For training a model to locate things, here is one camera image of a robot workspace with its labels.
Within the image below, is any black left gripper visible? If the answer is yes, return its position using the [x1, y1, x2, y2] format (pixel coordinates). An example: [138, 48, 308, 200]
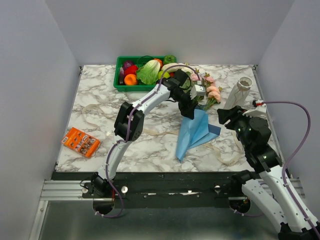
[171, 89, 198, 120]

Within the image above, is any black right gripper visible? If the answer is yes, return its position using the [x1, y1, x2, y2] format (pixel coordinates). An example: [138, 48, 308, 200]
[216, 104, 256, 150]

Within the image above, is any pink artificial flower bouquet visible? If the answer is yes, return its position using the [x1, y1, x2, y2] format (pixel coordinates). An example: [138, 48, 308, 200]
[181, 67, 222, 111]

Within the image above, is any blue wrapping paper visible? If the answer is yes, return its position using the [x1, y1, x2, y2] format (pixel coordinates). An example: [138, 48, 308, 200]
[175, 109, 221, 162]

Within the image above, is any beige printed ribbon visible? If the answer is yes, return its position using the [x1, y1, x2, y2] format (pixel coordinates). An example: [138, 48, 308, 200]
[81, 104, 244, 167]

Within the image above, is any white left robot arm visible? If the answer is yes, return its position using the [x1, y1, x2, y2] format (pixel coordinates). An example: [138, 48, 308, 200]
[90, 69, 204, 198]

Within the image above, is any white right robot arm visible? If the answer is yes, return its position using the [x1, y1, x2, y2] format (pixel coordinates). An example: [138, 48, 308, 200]
[217, 106, 320, 240]

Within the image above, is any white ribbed vase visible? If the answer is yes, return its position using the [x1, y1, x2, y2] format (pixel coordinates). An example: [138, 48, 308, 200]
[223, 76, 253, 110]

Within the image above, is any beige toy potato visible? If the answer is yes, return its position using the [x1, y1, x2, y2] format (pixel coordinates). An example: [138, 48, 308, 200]
[161, 63, 182, 73]

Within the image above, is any green toy lime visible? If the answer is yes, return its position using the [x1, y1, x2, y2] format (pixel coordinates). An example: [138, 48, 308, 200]
[157, 71, 165, 80]

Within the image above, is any green toy cabbage leaf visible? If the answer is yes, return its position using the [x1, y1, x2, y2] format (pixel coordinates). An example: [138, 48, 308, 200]
[136, 59, 161, 85]

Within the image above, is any green toy bell pepper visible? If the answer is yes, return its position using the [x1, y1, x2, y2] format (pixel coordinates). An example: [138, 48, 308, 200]
[163, 55, 177, 65]

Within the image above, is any orange toy carrot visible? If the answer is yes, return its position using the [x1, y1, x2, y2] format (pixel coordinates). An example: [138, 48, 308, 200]
[153, 58, 163, 69]

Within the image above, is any orange toy fruit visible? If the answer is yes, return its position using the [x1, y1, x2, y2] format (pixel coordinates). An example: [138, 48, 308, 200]
[124, 74, 139, 86]

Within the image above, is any red toy pepper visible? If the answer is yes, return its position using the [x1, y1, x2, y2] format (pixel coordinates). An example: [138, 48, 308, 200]
[124, 65, 139, 76]

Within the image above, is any purple toy eggplant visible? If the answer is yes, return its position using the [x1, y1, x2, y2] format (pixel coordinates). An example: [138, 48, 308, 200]
[118, 67, 125, 85]

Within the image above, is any purple toy onion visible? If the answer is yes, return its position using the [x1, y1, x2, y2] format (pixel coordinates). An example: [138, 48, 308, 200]
[122, 60, 135, 71]

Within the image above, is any green plastic basket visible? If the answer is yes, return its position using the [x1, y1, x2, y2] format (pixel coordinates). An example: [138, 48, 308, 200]
[113, 55, 164, 92]

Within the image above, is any orange snack box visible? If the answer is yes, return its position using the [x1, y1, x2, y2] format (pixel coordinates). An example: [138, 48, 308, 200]
[61, 127, 101, 159]

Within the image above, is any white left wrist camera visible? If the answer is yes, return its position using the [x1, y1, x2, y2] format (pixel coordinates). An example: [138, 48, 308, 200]
[190, 84, 206, 100]

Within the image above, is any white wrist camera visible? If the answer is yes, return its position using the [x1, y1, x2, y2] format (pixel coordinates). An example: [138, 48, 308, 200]
[242, 103, 267, 117]
[190, 84, 206, 100]

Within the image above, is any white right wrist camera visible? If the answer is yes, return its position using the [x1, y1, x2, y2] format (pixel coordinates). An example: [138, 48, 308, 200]
[242, 103, 267, 117]

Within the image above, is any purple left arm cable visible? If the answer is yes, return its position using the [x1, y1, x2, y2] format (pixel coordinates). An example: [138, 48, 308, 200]
[93, 64, 202, 219]

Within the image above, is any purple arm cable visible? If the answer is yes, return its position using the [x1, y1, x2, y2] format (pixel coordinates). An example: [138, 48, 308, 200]
[233, 99, 320, 240]
[93, 64, 202, 219]

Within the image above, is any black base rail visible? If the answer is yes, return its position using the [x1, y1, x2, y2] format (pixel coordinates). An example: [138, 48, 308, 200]
[51, 171, 273, 209]

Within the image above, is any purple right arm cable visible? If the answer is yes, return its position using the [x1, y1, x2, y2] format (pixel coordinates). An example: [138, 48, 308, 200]
[233, 99, 320, 240]

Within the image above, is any aluminium frame rail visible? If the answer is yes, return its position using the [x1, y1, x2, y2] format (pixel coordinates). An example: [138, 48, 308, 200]
[40, 180, 84, 201]

